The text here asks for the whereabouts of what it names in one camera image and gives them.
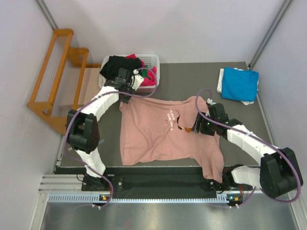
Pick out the pink t shirt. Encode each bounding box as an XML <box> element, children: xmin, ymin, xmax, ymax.
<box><xmin>119</xmin><ymin>96</ymin><xmax>224</xmax><ymax>183</ymax></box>

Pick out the orange wooden rack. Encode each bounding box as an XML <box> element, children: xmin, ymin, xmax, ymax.
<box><xmin>27</xmin><ymin>29</ymin><xmax>101</xmax><ymax>135</ymax></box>

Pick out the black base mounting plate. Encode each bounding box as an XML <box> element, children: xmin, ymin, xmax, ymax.
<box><xmin>81</xmin><ymin>167</ymin><xmax>252</xmax><ymax>199</ymax></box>

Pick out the green t shirt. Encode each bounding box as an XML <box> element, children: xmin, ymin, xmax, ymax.
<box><xmin>141</xmin><ymin>69</ymin><xmax>148</xmax><ymax>78</ymax></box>

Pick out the white folded t shirt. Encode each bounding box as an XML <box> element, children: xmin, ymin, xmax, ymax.
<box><xmin>216</xmin><ymin>68</ymin><xmax>260</xmax><ymax>105</ymax></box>

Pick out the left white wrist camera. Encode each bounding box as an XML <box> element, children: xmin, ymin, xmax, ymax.
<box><xmin>130</xmin><ymin>69</ymin><xmax>144</xmax><ymax>91</ymax></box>

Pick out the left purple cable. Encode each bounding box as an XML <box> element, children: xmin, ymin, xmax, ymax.
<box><xmin>61</xmin><ymin>68</ymin><xmax>159</xmax><ymax>209</ymax></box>

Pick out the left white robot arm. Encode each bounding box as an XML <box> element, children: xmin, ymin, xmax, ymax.
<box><xmin>66</xmin><ymin>68</ymin><xmax>144</xmax><ymax>191</ymax></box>

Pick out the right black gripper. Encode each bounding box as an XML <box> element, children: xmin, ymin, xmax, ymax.
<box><xmin>191</xmin><ymin>112</ymin><xmax>217</xmax><ymax>136</ymax></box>

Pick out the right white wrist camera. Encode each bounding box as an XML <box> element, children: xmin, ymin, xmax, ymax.
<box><xmin>206</xmin><ymin>98</ymin><xmax>215</xmax><ymax>105</ymax></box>

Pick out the grey slotted cable duct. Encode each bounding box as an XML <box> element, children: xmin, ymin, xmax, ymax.
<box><xmin>47</xmin><ymin>193</ymin><xmax>231</xmax><ymax>204</ymax></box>

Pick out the blue folded t shirt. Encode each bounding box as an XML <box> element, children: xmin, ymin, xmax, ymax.
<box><xmin>221</xmin><ymin>67</ymin><xmax>260</xmax><ymax>102</ymax></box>

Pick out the white plastic laundry basket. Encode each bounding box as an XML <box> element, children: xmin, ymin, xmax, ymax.
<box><xmin>98</xmin><ymin>54</ymin><xmax>161</xmax><ymax>94</ymax></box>

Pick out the black t shirt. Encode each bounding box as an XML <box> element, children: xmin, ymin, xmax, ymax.
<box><xmin>100</xmin><ymin>56</ymin><xmax>143</xmax><ymax>80</ymax></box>

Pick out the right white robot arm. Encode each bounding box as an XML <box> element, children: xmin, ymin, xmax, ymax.
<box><xmin>192</xmin><ymin>100</ymin><xmax>303</xmax><ymax>199</ymax></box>

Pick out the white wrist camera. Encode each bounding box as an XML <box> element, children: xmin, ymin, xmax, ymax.
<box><xmin>130</xmin><ymin>69</ymin><xmax>144</xmax><ymax>91</ymax></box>
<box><xmin>206</xmin><ymin>98</ymin><xmax>215</xmax><ymax>105</ymax></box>

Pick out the magenta t shirt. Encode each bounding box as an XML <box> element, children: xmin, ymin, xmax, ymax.
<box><xmin>140</xmin><ymin>59</ymin><xmax>157</xmax><ymax>86</ymax></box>

